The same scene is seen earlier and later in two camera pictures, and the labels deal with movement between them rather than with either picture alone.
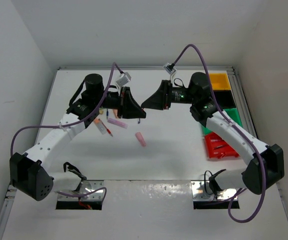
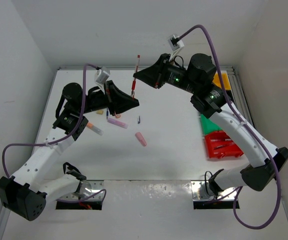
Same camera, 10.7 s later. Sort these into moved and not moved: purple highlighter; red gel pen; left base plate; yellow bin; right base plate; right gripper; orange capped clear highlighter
Moved: right gripper; orange capped clear highlighter; red gel pen
Not moved: left base plate; purple highlighter; right base plate; yellow bin
